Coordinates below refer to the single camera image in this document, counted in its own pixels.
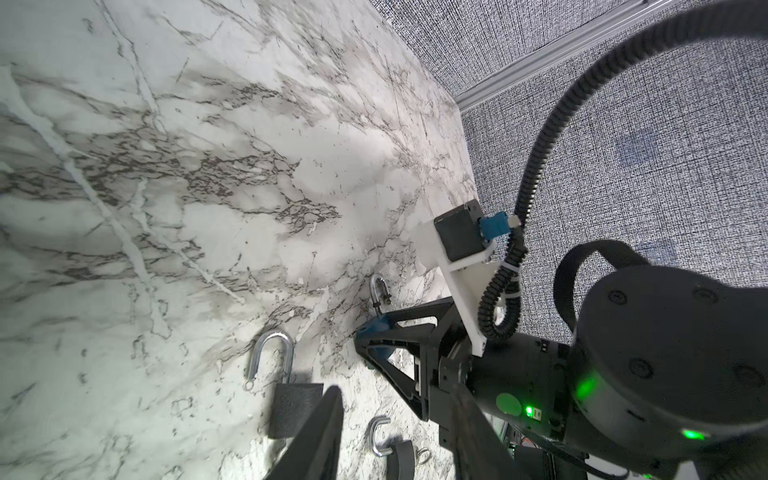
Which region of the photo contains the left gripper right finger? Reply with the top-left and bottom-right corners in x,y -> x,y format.
451,385 -> 528,479

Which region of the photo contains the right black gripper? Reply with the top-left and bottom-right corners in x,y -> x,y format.
354,297 -> 472,450

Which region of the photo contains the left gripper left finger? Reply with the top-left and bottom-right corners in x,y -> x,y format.
266,385 -> 344,479

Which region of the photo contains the blue padlock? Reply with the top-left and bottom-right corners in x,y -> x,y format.
358,273 -> 392,336

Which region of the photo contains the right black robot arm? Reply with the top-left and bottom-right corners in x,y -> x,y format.
355,240 -> 767,479

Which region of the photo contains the left small black padlock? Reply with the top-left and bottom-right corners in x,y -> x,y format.
244,329 -> 324,440

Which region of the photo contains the small black padlock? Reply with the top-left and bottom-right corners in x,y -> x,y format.
365,416 -> 432,480
244,329 -> 324,440

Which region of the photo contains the lower small black padlock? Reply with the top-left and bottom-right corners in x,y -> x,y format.
365,416 -> 432,480

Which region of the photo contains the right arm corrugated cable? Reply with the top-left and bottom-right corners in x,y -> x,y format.
476,0 -> 768,344

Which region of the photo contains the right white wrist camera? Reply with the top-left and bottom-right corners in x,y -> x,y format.
411,200 -> 520,357

